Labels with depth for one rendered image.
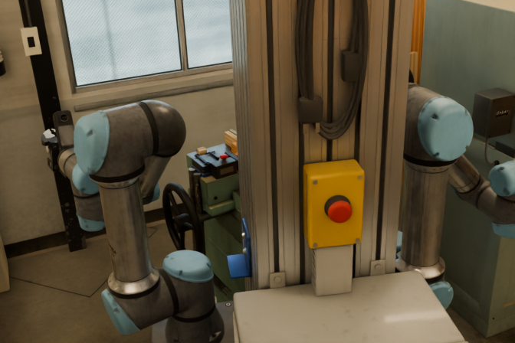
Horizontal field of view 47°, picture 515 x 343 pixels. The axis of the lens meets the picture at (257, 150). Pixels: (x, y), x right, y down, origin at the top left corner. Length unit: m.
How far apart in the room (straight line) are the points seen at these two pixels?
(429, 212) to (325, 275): 0.38
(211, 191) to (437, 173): 0.94
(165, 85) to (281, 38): 2.49
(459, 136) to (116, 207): 0.71
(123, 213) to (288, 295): 0.42
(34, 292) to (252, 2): 2.64
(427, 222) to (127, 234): 0.64
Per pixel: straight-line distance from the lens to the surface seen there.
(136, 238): 1.32
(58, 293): 3.26
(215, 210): 2.03
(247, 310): 1.02
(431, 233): 1.36
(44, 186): 3.43
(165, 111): 1.25
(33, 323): 3.12
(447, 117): 1.22
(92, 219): 1.59
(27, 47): 3.06
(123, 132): 1.20
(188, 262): 1.47
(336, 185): 0.93
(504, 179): 1.48
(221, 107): 3.48
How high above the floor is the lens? 1.88
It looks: 25 degrees down
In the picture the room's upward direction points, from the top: 2 degrees counter-clockwise
